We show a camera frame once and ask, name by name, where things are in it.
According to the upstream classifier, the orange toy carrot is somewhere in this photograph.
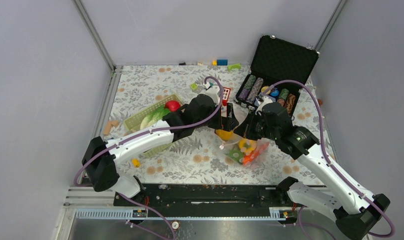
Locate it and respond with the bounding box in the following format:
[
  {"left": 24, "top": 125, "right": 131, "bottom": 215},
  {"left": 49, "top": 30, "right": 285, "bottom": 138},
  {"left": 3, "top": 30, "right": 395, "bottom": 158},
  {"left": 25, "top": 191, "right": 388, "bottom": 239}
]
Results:
[{"left": 226, "top": 140, "right": 270, "bottom": 166}]

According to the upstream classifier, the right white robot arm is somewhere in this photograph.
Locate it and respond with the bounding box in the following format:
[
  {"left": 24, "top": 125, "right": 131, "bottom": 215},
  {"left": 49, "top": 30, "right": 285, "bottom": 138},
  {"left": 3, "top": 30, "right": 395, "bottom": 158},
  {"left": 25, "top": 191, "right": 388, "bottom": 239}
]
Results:
[{"left": 234, "top": 99, "right": 390, "bottom": 240}]

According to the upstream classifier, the red white window block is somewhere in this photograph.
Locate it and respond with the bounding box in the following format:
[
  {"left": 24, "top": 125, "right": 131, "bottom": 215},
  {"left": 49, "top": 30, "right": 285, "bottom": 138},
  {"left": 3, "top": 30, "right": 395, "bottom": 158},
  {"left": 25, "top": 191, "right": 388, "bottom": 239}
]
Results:
[{"left": 222, "top": 87, "right": 231, "bottom": 106}]

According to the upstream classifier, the green arch block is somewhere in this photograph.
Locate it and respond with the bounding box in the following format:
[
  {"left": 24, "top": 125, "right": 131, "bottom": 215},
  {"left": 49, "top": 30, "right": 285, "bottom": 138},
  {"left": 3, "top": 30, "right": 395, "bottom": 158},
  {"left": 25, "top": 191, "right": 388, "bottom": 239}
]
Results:
[{"left": 227, "top": 63, "right": 241, "bottom": 72}]

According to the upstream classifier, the pale green toy cabbage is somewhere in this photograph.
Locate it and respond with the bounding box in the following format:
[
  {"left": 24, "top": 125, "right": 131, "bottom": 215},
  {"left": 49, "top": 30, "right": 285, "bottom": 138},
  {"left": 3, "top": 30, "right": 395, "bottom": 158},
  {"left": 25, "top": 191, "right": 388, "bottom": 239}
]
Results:
[{"left": 140, "top": 106, "right": 170, "bottom": 130}]

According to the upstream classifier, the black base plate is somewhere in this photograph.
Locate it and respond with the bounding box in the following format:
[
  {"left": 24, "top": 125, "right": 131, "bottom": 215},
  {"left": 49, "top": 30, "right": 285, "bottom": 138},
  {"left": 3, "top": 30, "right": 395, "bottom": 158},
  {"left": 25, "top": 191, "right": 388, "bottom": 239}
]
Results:
[{"left": 132, "top": 183, "right": 301, "bottom": 218}]

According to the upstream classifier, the floral table mat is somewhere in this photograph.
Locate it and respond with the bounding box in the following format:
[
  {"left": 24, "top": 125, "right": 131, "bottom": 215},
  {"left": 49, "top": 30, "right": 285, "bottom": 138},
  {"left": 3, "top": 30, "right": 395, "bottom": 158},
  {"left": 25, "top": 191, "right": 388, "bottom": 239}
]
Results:
[{"left": 107, "top": 65, "right": 321, "bottom": 185}]

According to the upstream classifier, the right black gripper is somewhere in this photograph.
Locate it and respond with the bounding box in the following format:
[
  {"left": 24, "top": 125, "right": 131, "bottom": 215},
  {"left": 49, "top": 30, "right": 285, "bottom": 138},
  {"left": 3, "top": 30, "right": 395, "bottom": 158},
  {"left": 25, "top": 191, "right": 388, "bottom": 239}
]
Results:
[{"left": 233, "top": 109, "right": 279, "bottom": 141}]

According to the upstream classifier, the red toy apple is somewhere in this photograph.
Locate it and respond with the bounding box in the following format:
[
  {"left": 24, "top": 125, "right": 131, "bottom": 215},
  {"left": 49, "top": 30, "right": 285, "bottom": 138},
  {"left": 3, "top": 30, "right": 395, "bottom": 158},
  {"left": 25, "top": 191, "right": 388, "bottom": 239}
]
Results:
[{"left": 164, "top": 100, "right": 181, "bottom": 112}]

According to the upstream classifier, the purple cable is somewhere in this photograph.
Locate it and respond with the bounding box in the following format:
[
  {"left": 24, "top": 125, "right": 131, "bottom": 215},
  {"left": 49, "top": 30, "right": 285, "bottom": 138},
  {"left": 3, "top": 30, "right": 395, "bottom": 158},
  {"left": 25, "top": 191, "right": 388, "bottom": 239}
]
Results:
[
  {"left": 73, "top": 76, "right": 224, "bottom": 240},
  {"left": 263, "top": 79, "right": 396, "bottom": 240}
]

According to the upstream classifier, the pale green plastic basket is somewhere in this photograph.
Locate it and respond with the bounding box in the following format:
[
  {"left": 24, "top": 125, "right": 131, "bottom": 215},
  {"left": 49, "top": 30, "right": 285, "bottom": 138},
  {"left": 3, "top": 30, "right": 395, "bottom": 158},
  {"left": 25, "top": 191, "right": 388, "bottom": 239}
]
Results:
[{"left": 123, "top": 94, "right": 183, "bottom": 158}]

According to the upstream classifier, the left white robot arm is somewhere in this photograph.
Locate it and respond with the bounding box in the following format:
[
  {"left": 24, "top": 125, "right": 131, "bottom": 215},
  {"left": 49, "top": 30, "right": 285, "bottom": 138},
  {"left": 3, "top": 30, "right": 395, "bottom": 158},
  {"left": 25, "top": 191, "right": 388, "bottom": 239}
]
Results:
[{"left": 82, "top": 84, "right": 226, "bottom": 206}]

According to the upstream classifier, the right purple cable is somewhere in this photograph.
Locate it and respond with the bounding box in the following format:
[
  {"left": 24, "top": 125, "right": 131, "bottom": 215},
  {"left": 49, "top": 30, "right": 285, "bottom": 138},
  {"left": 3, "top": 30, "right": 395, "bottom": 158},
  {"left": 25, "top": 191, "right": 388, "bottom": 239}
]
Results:
[{"left": 263, "top": 79, "right": 396, "bottom": 240}]

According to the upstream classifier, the tan wooden block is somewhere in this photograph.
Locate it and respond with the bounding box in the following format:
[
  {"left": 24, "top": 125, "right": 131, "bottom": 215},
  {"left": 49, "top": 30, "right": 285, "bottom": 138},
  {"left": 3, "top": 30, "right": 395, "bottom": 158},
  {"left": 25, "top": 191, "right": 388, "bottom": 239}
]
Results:
[{"left": 102, "top": 120, "right": 120, "bottom": 136}]

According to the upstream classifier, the black poker chip case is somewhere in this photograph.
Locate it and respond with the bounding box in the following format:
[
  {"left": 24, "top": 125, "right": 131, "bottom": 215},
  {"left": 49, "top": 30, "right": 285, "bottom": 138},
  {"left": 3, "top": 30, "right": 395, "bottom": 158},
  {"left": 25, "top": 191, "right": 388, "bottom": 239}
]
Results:
[{"left": 234, "top": 35, "right": 320, "bottom": 116}]

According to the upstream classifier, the small green toy block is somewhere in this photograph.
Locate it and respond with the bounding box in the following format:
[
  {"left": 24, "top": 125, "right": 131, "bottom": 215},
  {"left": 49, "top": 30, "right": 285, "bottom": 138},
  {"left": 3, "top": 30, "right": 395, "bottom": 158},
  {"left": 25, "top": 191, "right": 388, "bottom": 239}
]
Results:
[{"left": 190, "top": 83, "right": 198, "bottom": 91}]

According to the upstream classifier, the blue yellow brick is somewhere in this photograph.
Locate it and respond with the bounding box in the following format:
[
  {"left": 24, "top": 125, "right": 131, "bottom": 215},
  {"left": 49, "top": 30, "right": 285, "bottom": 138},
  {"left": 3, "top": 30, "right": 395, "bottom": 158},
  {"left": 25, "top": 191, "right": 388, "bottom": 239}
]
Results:
[{"left": 212, "top": 59, "right": 228, "bottom": 66}]

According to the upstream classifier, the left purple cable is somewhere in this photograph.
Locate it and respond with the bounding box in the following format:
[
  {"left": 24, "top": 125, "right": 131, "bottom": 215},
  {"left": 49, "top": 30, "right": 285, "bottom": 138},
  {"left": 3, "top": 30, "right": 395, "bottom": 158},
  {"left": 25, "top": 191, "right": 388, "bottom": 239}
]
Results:
[{"left": 73, "top": 76, "right": 224, "bottom": 240}]

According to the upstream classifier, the clear pink dotted zip bag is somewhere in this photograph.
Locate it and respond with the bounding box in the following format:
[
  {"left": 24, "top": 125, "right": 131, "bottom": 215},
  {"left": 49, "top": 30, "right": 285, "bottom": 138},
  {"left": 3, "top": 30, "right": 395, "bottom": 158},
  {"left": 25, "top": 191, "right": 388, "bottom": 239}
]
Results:
[{"left": 218, "top": 105, "right": 272, "bottom": 168}]

